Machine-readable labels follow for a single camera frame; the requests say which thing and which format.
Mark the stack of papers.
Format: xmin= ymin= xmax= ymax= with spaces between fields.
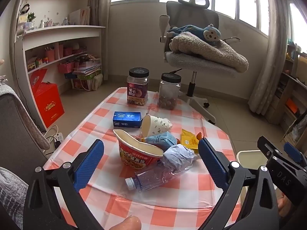
xmin=73 ymin=55 xmax=102 ymax=75

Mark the crushed clear plastic bottle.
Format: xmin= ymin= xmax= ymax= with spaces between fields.
xmin=125 ymin=163 xmax=192 ymax=191

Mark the white bookshelf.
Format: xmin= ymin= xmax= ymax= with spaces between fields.
xmin=13 ymin=0 xmax=107 ymax=132

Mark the wooden shelf unit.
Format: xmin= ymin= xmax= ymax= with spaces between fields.
xmin=266 ymin=43 xmax=307 ymax=145

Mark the person's left hand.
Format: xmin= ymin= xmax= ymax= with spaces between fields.
xmin=112 ymin=215 xmax=142 ymax=230

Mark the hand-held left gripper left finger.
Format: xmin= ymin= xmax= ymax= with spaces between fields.
xmin=23 ymin=139 xmax=105 ymax=230

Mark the grey office chair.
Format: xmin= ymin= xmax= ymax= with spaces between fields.
xmin=159 ymin=0 xmax=249 ymax=125

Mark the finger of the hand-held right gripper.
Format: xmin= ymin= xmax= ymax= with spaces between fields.
xmin=257 ymin=136 xmax=281 ymax=161
xmin=284 ymin=142 xmax=307 ymax=166

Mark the yellow snack packet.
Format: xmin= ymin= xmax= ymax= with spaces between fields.
xmin=180 ymin=129 xmax=200 ymax=154

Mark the grey striped cloth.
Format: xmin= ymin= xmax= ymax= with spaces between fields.
xmin=0 ymin=166 xmax=30 ymax=230

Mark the small blue carton box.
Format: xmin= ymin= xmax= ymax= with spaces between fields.
xmin=113 ymin=111 xmax=144 ymax=128

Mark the floral paper cup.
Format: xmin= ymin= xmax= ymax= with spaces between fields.
xmin=141 ymin=114 xmax=173 ymax=138

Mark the pink pen holder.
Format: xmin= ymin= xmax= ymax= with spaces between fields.
xmin=45 ymin=48 xmax=55 ymax=63

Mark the red gift box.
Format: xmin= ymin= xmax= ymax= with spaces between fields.
xmin=32 ymin=83 xmax=65 ymax=128

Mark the blue monkey plush toy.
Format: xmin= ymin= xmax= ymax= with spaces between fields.
xmin=167 ymin=24 xmax=221 ymax=45

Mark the red instant noodle bowl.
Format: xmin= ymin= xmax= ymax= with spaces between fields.
xmin=113 ymin=129 xmax=164 ymax=170

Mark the orange white checkered tablecloth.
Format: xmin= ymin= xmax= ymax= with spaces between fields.
xmin=44 ymin=87 xmax=241 ymax=230

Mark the light blue milk carton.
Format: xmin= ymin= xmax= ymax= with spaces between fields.
xmin=139 ymin=132 xmax=178 ymax=151

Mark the clear jar with round nuts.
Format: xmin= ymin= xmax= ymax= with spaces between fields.
xmin=158 ymin=73 xmax=182 ymax=111

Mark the red label nut jar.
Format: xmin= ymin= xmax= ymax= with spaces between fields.
xmin=127 ymin=67 xmax=149 ymax=106

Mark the white trash bin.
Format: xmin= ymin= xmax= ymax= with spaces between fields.
xmin=236 ymin=150 xmax=267 ymax=173

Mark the large pink basket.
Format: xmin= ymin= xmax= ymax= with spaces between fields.
xmin=58 ymin=61 xmax=75 ymax=74

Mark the grey curtain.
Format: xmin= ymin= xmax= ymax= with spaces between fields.
xmin=87 ymin=0 xmax=112 ymax=27

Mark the grey sofa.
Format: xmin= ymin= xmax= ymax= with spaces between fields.
xmin=0 ymin=77 xmax=51 ymax=170

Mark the beige fleece blanket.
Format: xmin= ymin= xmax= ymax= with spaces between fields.
xmin=169 ymin=32 xmax=249 ymax=73

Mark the person's right hand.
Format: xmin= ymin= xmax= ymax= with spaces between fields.
xmin=277 ymin=192 xmax=297 ymax=217

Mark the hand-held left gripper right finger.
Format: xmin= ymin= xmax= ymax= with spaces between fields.
xmin=197 ymin=138 xmax=280 ymax=230

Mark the pale blue paper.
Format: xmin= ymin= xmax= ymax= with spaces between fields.
xmin=159 ymin=144 xmax=195 ymax=171

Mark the red flat box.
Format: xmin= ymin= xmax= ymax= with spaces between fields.
xmin=29 ymin=68 xmax=48 ymax=88

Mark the white power strip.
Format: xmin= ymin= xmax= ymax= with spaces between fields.
xmin=51 ymin=132 xmax=65 ymax=149

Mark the white lace curtain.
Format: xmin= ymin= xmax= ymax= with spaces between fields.
xmin=247 ymin=0 xmax=293 ymax=125

